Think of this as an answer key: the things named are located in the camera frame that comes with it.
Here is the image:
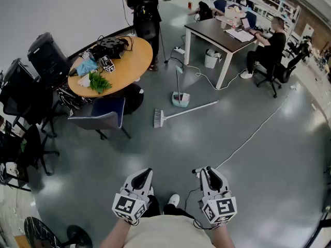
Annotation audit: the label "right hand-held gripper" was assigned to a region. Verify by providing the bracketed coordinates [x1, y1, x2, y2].
[199, 167, 238, 224]

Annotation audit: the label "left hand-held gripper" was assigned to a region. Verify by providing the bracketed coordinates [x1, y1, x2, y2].
[112, 167, 154, 223]

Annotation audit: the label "white whiteboard marker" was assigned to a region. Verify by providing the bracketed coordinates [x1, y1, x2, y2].
[191, 166, 212, 176]

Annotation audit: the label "person's left forearm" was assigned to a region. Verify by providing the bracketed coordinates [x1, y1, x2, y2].
[99, 217, 142, 248]

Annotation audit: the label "person's right forearm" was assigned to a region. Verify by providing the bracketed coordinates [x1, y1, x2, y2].
[210, 222, 236, 248]

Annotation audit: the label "person's right white shoe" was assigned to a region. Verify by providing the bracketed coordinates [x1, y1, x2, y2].
[167, 193, 180, 209]

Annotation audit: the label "person's black trousers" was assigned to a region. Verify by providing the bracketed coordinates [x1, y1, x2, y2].
[141, 194, 195, 220]

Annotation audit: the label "person's beige shirt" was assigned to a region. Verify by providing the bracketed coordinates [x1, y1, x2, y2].
[123, 214, 216, 248]

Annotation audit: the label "gray-blue fabric chair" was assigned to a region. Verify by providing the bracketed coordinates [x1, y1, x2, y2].
[67, 96, 132, 141]

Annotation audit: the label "white broom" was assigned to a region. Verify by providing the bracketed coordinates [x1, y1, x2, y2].
[154, 100, 220, 129]

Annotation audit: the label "teal dustpan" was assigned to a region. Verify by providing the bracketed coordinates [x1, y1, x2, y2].
[171, 65, 191, 108]

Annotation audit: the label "green leafy plant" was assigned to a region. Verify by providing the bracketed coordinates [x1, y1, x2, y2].
[88, 70, 113, 94]

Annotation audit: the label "round wooden table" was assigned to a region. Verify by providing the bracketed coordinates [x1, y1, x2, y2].
[67, 36, 154, 115]

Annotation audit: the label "spare gray hand-held gripper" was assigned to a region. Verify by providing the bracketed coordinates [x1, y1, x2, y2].
[99, 55, 116, 74]

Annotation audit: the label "white trash bin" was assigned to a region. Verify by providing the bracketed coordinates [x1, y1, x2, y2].
[204, 48, 222, 69]

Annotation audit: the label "light blue cloth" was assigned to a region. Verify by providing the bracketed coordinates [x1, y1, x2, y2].
[76, 59, 99, 77]

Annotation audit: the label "black swivel chair with armrests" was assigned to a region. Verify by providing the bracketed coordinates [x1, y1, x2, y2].
[254, 39, 311, 99]

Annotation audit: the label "black equipment pile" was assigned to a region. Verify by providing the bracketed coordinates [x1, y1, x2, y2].
[89, 34, 131, 61]

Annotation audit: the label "dark desk with white legs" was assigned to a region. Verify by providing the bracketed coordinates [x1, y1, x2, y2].
[184, 18, 265, 90]

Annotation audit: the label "white papers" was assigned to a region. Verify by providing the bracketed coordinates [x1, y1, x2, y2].
[223, 27, 256, 42]

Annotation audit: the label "black mesh office chair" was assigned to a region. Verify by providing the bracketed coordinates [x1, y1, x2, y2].
[27, 32, 72, 90]
[0, 57, 56, 139]

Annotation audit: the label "open laptop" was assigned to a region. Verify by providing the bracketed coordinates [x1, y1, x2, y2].
[240, 17, 257, 33]

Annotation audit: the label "blue chair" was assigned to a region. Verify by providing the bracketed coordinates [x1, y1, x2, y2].
[245, 10, 259, 28]
[213, 0, 228, 13]

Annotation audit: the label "white carton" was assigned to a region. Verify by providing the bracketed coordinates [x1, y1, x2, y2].
[223, 5, 247, 25]

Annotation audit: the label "white shelving unit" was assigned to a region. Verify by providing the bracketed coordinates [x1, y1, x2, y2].
[227, 0, 303, 36]

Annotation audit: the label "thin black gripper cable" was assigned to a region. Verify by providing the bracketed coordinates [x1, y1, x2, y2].
[185, 186, 202, 213]

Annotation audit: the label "long white floor cable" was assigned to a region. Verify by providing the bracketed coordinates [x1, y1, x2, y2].
[214, 88, 297, 170]

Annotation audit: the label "short white floor cable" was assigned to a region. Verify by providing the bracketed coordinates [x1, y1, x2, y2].
[184, 62, 245, 90]

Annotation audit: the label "black and white cable bundle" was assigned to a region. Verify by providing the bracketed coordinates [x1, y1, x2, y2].
[56, 85, 90, 111]

